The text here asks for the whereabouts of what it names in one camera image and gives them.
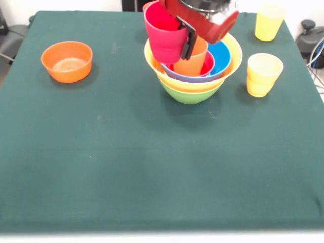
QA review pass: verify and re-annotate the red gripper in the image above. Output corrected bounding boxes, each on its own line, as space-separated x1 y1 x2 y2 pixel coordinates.
159 0 240 61

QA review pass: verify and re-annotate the orange cup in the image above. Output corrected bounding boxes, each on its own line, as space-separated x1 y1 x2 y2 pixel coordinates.
173 35 209 77

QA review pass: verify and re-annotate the pink cup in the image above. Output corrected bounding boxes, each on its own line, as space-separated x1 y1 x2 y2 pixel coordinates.
143 1 189 65

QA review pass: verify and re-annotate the pink bowl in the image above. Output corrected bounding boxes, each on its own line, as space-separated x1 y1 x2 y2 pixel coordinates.
167 50 216 78

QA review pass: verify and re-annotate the blue bowl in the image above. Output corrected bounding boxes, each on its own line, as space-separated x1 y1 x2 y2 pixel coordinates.
160 40 232 83

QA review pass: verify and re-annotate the large yellow-orange bowl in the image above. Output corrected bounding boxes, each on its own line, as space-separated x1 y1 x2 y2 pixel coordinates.
144 32 243 94

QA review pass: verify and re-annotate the small orange bowl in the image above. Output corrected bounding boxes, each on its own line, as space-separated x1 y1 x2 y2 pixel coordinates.
40 40 93 84

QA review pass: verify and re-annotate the green bowl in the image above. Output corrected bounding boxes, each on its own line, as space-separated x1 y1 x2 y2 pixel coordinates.
159 79 223 105

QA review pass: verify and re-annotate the bright yellow cup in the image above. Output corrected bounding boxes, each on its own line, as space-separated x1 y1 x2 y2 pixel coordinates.
254 3 286 42

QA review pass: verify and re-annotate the amber yellow cup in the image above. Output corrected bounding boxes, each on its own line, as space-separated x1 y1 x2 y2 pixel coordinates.
247 53 285 98

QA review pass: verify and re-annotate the dark green table cloth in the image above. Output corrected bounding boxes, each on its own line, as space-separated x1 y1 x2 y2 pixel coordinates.
0 10 324 233

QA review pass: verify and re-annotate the tangle of cables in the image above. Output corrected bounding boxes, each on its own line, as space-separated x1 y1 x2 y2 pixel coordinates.
306 37 324 94

